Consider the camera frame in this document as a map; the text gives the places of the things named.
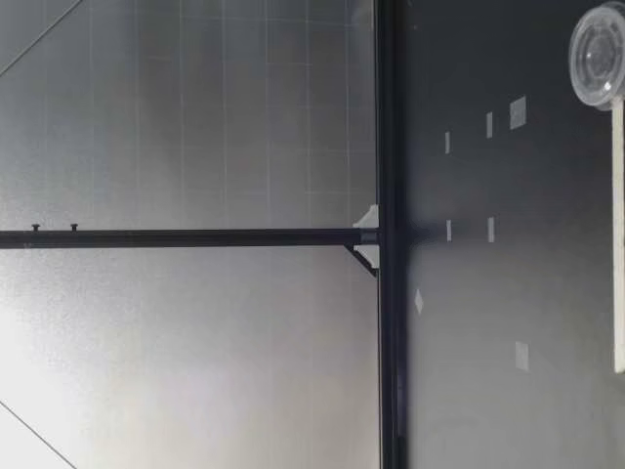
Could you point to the small clear plastic cup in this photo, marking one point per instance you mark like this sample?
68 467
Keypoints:
595 49

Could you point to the white frame corner bracket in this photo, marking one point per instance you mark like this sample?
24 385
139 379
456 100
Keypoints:
368 219
367 255

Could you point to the black frame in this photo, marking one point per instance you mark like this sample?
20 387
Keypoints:
390 146

